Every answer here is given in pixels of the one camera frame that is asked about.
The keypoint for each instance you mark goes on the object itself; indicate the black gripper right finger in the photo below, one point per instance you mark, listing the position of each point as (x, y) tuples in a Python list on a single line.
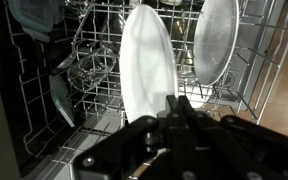
[(237, 150)]

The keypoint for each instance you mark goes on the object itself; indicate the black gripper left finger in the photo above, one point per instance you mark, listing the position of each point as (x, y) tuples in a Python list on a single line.
[(130, 150)]

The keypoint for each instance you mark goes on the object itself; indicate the white dinner plate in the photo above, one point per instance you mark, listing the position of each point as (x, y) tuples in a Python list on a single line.
[(215, 40), (147, 63)]

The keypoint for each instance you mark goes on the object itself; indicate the dishwasher with open door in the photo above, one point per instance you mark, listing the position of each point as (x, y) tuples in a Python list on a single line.
[(94, 133)]

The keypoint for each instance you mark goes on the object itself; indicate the flat lid teal edge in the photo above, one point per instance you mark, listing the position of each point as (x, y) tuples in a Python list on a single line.
[(62, 100)]

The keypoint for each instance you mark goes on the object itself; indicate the plastic container blue rim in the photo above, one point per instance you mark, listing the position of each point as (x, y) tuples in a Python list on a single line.
[(34, 16)]

